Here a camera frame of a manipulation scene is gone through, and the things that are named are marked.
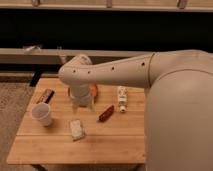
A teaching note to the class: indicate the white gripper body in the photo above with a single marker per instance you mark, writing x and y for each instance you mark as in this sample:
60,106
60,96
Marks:
81,95

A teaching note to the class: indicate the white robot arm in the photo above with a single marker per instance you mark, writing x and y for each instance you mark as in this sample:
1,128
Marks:
178,118

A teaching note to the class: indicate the orange ceramic bowl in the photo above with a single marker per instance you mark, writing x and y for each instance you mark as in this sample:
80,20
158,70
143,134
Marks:
94,91

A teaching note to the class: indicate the dark chocolate bar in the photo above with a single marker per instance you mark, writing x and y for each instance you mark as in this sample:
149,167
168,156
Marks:
46,96

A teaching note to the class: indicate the white wrapped snack packet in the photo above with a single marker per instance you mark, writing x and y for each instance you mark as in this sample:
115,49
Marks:
77,130

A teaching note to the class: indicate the white small bottle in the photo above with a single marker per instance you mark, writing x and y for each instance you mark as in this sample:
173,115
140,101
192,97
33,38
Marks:
122,98

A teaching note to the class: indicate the white paper cup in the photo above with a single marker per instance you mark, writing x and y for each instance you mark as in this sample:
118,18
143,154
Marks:
42,113

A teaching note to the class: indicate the wooden table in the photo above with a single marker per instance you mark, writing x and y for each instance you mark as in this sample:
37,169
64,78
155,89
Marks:
119,140

